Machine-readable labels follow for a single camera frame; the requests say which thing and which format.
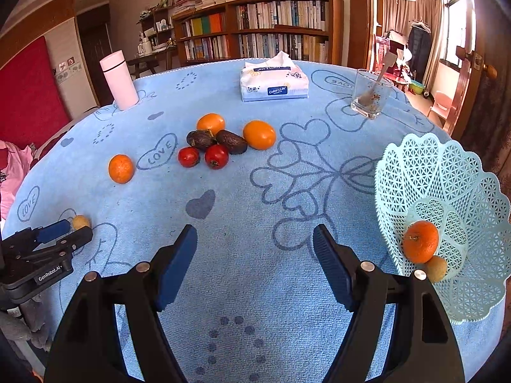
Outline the pink plastic chair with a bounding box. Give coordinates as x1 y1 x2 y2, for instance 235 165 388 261
427 91 454 122

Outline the person's left hand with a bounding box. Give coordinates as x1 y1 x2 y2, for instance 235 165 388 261
0 309 52 348

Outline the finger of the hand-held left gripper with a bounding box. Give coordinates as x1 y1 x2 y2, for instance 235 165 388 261
24 219 73 248
30 226 94 262

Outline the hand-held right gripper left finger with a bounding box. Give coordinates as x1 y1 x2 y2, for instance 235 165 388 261
43 224 199 383

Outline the orange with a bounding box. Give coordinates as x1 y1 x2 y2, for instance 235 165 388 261
108 154 134 184
243 120 277 151
402 220 440 264
196 113 226 136

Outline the dark brown wrinkled fruit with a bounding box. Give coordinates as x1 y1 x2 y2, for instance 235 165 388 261
186 129 217 152
216 129 248 155

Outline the hanging dark garment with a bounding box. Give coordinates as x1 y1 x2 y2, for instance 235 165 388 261
407 24 434 82

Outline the beige window curtain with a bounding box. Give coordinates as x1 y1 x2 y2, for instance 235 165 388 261
383 0 440 84

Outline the wooden bench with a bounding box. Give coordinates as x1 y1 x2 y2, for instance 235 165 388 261
127 50 178 79

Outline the pink cloth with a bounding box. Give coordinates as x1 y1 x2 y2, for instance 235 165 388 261
0 139 34 220

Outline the metal spoon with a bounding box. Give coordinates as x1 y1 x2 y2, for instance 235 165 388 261
358 51 399 105

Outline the large wooden bookshelf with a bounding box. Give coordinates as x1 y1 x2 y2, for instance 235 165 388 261
171 0 345 68

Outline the kiwi in basket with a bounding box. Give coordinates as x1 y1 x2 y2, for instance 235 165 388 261
422 255 448 284

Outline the small wooden shelf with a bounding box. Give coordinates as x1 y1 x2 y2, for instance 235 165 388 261
138 6 176 54

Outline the dark wooden door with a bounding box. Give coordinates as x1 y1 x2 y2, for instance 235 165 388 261
75 3 114 106

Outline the red padded panel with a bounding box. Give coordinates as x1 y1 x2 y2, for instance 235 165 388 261
0 35 72 156

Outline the pink thermos bottle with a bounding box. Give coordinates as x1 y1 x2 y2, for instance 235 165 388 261
99 50 140 111

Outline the white tissue pack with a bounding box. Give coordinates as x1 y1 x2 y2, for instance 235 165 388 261
240 51 310 103

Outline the light blue plastic basket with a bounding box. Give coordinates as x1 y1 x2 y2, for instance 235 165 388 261
374 132 511 325

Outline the brown patterned curtain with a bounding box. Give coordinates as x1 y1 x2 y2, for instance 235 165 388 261
463 60 511 176

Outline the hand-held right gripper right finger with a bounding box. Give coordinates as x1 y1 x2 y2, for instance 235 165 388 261
312 224 466 383

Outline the wooden door with knob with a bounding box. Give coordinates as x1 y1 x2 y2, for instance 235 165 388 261
451 8 498 140

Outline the clear drinking glass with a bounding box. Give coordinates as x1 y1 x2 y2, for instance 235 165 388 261
350 69 395 120

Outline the red tomato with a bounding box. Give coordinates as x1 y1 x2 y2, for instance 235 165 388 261
205 144 230 169
178 147 201 168

